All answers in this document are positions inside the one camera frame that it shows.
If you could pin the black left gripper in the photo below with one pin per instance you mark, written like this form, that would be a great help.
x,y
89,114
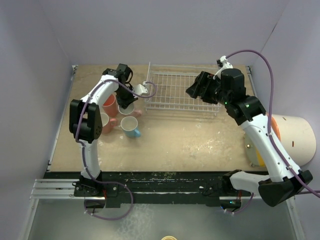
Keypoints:
x,y
124,103

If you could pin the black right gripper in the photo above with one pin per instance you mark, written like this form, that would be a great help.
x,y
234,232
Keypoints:
x,y
205,79

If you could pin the light pink mug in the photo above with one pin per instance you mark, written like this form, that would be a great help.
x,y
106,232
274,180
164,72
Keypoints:
x,y
130,111

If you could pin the salmon pink cup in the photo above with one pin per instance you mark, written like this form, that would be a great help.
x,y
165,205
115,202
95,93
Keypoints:
x,y
110,106

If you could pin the blue cup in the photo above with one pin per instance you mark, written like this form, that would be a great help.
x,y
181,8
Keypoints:
x,y
129,125

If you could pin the salmon pink mug with handle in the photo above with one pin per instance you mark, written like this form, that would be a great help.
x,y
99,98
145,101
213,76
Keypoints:
x,y
107,123

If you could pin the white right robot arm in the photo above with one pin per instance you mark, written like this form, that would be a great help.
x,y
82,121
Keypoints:
x,y
241,180

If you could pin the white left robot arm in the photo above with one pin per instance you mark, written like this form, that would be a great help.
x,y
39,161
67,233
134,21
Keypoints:
x,y
85,122

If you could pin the cream cylinder with orange lid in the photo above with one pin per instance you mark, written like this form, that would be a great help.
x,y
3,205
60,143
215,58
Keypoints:
x,y
297,137

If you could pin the yellow round object at bottom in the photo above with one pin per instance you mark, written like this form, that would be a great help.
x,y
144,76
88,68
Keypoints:
x,y
169,237

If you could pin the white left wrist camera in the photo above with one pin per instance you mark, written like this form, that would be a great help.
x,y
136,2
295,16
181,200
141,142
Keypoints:
x,y
141,89

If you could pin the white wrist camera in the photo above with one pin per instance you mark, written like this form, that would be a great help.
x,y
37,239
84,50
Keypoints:
x,y
141,89
222,64

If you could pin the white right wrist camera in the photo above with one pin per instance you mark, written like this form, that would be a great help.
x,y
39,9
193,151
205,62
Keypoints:
x,y
222,64

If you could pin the white wire dish rack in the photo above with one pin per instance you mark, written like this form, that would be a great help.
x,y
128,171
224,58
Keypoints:
x,y
172,82

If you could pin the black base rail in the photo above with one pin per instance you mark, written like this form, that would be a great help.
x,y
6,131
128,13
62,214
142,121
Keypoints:
x,y
178,187

